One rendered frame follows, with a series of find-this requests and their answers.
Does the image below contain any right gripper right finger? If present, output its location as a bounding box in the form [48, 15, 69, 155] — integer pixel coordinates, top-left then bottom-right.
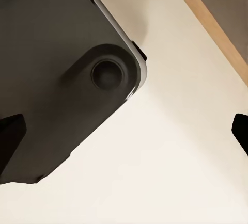
[231, 114, 248, 155]

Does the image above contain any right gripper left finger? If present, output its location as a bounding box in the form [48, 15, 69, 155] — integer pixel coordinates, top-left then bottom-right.
[0, 114, 27, 175]

